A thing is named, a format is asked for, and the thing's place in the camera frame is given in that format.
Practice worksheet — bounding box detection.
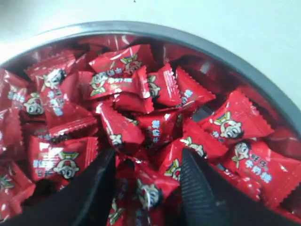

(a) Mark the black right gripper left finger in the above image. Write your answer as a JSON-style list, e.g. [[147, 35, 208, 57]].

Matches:
[[2, 149, 116, 226]]

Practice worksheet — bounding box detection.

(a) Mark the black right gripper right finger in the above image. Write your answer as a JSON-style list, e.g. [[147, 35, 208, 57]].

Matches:
[[180, 148, 298, 226]]

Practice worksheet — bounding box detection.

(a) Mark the pile of red wrapped candies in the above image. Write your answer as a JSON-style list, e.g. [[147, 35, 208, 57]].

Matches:
[[0, 35, 301, 226]]

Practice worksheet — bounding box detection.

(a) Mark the round stainless steel plate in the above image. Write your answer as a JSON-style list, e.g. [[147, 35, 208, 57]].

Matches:
[[0, 21, 301, 138]]

